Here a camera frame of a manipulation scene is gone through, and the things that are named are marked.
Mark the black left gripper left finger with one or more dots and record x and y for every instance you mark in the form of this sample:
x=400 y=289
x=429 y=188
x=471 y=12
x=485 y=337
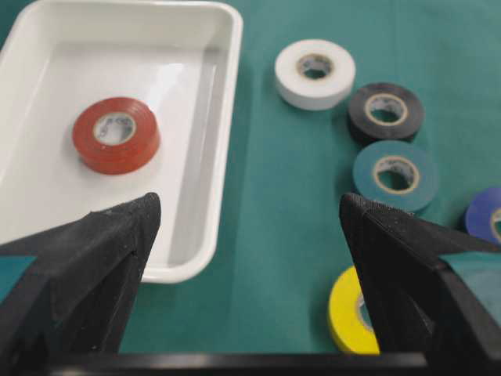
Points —
x=70 y=289

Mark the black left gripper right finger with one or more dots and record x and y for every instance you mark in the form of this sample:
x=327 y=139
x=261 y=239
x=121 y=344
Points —
x=416 y=301

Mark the red tape roll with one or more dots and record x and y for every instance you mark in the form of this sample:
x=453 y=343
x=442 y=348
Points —
x=116 y=135

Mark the white tape roll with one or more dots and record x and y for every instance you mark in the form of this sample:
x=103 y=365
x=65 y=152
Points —
x=314 y=74

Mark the yellow tape roll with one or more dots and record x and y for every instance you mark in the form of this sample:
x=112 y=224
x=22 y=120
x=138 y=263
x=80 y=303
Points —
x=348 y=318

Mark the blue tape roll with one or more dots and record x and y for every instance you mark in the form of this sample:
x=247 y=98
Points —
x=482 y=218

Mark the green tape roll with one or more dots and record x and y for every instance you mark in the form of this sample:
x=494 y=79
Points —
x=405 y=159

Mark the black tape roll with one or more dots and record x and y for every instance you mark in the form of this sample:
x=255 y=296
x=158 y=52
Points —
x=384 y=111

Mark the green table cloth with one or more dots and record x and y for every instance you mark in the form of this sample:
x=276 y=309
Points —
x=280 y=244

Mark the white plastic tray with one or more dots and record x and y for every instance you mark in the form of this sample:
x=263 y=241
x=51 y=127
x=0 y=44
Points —
x=179 y=58

